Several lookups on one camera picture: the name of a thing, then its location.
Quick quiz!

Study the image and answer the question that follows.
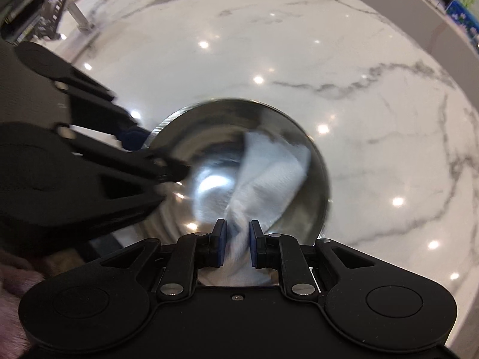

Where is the marble television console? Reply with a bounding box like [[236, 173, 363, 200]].
[[389, 0, 479, 94]]

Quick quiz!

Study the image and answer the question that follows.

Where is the white towel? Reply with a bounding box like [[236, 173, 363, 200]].
[[198, 131, 312, 285]]

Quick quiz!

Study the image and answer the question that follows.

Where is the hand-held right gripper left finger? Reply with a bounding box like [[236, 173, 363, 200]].
[[99, 219, 228, 302]]

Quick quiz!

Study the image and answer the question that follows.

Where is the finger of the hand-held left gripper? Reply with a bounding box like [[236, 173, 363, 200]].
[[56, 78, 151, 151], [70, 124, 192, 229]]

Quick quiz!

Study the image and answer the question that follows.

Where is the lotus pond painting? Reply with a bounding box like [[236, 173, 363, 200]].
[[445, 0, 479, 47]]

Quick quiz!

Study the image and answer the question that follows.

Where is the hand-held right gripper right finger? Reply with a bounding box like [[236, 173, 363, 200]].
[[249, 220, 375, 302]]

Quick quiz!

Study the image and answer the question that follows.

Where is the blue steel-lined bowl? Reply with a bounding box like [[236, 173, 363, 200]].
[[144, 98, 332, 249]]

